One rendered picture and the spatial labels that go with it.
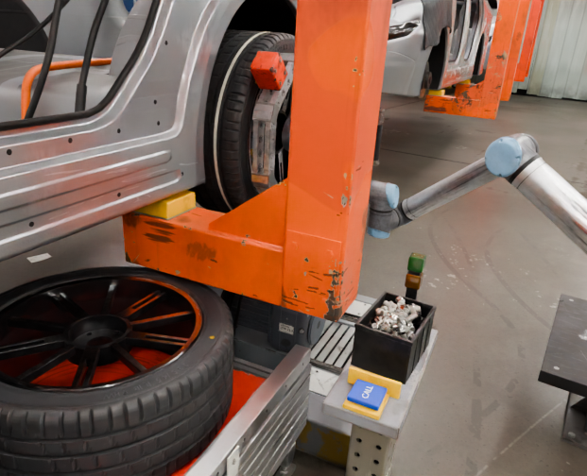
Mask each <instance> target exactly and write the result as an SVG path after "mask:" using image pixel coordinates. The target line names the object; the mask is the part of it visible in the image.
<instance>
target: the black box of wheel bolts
mask: <svg viewBox="0 0 587 476"><path fill-rule="evenodd" d="M436 309H437V306H435V305H431V304H428V303H424V302H421V301H418V300H415V299H412V298H408V297H403V296H399V295H396V294H392V293H390V292H387V291H384V292H383V294H382V295H381V296H380V297H379V298H378V299H377V300H376V301H375V302H374V303H373V304H372V306H371V307H370V308H369V309H368V310H367V311H366V312H365V313H364V314H363V315H362V316H361V317H360V318H359V319H358V320H357V321H356V323H355V324H354V327H355V330H354V345H353V353H352V361H351V365H353V366H357V367H360V368H362V369H365V370H368V371H369V372H372V373H375V374H377V375H380V376H383V377H385V378H389V379H392V380H394V381H397V382H400V383H402V384H406V382H407V380H408V378H409V377H410V375H411V373H412V372H413V370H414V368H415V367H416V365H417V363H418V362H419V361H420V359H421V357H422V356H423V353H424V352H425V350H426V348H427V346H428V345H429V340H430V334H431V330H432V325H433V319H434V314H435V311H436Z"/></svg>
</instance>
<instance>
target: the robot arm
mask: <svg viewBox="0 0 587 476"><path fill-rule="evenodd" d="M499 177H501V178H505V179H506V180H507V181H508V182H509V183H510V184H511V185H512V186H515V187H516V188H517V189H518V190H519V191H520V192H521V193H522V194H523V195H524V196H525V197H526V198H527V199H528V200H529V201H530V202H531V203H532V204H534V205H535V206H536V207H537V208H538V209H539V210H540V211H541V212H542V213H543V214H544V215H545V216H546V217H547V218H548V219H549V220H550V221H552V222H553V223H554V224H555V225H556V226H557V227H558V228H559V229H560V230H561V231H562V232H563V233H564V234H565V235H566V236H567V237H568V238H569V239H571V240H572V241H573V242H574V243H575V244H576V245H577V246H578V247H579V248H580V249H581V250H582V251H583V252H584V253H585V254H586V255H587V199H586V198H585V197H584V196H583V195H582V194H580V193H579V192H578V191H577V190H576V189H575V188H574V187H573V186H572V185H570V184H569V183H568V182H567V181H566V180H565V179H564V178H563V177H561V176H560V175H559V174H558V173H557V172H556V171H555V170H554V169H553V168H551V167H550V166H549V165H548V164H547V163H546V162H545V161H544V160H543V158H542V157H541V156H540V155H539V145H538V143H537V141H536V140H535V139H534V138H533V137H532V136H530V135H528V134H525V133H517V134H513V135H510V136H506V137H501V138H499V139H497V140H496V141H494V142H492V143H491V144H490V145H489V147H488V148H487V150H486V153H485V157H484V158H482V159H480V160H479V161H476V162H474V163H472V164H470V165H469V166H467V167H465V168H463V169H461V170H459V171H457V172H456V173H455V174H453V175H451V176H449V177H447V178H445V179H443V180H441V181H439V182H437V183H436V184H434V185H432V186H430V187H428V188H426V189H424V190H423V191H421V192H419V193H417V194H416V195H414V196H412V197H410V198H408V199H405V200H403V201H401V202H399V203H398V199H399V188H398V186H397V185H395V184H391V183H385V182H381V181H375V180H371V188H370V195H369V203H370V204H371V205H370V212H369V221H368V226H367V228H368V230H367V233H368V234H369V235H370V236H372V237H375V238H382V239H384V238H388V237H389V235H390V231H391V230H394V229H396V228H399V227H401V226H402V225H406V224H408V223H410V222H411V221H412V220H414V219H416V218H417V217H419V216H421V215H423V214H425V213H428V212H430V211H432V210H434V209H436V208H438V207H439V206H441V205H443V204H445V203H447V202H449V201H451V200H453V199H455V198H457V197H459V196H462V195H464V194H466V193H468V192H470V191H472V190H474V189H476V188H478V187H480V186H482V185H484V184H486V183H488V182H490V181H492V180H494V179H497V178H499Z"/></svg>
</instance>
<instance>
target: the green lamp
mask: <svg viewBox="0 0 587 476"><path fill-rule="evenodd" d="M425 262H426V255H423V254H419V253H415V252H412V253H411V255H410V256H409V259H408V265H407V270H409V271H414V272H418V273H422V272H423V270H424V268H425Z"/></svg>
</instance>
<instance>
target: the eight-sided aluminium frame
mask: <svg viewBox="0 0 587 476"><path fill-rule="evenodd" d="M280 54H281V57H282V60H283V62H284V65H285V69H286V71H287V76H286V78H285V82H284V84H283V86H282V88H281V90H280V91H274V90H266V89H263V91H262V93H261V95H260V97H259V99H258V101H256V103H255V108H254V110H253V116H252V120H253V140H252V171H251V181H252V183H253V186H254V187H255V188H256V189H257V191H258V192H259V194H261V193H263V192H264V191H265V190H267V189H269V188H270V187H272V186H274V185H275V184H277V183H278V182H277V181H276V179H275V176H274V166H275V145H276V124H277V116H278V112H279V110H280V108H281V106H282V104H283V102H284V100H285V96H286V94H287V92H288V89H289V87H290V85H291V82H292V80H293V70H294V53H280ZM265 124H266V128H265ZM264 133H265V155H264ZM263 160H264V168H263Z"/></svg>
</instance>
